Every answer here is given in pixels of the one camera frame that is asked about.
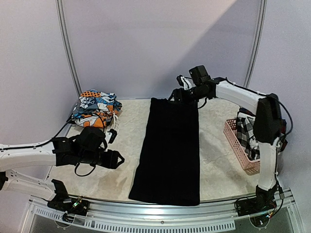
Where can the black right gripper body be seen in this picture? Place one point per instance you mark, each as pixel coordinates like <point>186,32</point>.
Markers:
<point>180,94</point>

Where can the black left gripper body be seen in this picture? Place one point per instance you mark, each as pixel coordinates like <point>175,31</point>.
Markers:
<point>89,157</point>

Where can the black t-shirt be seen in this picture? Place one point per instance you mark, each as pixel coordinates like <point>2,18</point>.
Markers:
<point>169,165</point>

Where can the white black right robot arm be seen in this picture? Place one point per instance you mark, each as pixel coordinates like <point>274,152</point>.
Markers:
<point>266,108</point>

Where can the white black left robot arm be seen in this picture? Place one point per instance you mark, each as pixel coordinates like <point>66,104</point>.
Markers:
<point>29,155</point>

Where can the pink plastic laundry basket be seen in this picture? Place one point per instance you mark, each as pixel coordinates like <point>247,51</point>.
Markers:
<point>251,167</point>

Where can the colourful patterned folded shorts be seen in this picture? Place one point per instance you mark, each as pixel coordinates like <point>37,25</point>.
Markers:
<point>95,109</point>

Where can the black white checked shirt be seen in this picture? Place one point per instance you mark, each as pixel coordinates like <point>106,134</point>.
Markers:
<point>245,135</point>

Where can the red black plaid shirt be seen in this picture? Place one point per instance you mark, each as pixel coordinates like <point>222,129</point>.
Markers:
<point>283,140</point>

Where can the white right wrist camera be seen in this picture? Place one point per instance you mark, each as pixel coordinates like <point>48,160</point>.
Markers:
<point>184,82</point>

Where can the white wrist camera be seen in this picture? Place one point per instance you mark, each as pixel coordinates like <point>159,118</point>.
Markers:
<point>184,82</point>
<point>110,136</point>

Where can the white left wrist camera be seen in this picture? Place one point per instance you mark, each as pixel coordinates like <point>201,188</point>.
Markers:
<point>110,136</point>

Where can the front aluminium rail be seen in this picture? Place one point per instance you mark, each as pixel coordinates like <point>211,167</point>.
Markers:
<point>215,216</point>

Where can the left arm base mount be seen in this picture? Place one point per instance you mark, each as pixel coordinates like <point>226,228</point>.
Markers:
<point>62,201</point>

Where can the right aluminium frame post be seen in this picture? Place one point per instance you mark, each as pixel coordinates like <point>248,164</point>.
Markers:
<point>256,42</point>

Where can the aluminium frame post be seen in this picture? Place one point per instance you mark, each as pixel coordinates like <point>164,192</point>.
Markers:
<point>256,42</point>
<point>67,46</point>

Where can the left aluminium frame post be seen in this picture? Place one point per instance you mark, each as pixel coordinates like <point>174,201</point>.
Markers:
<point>67,46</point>

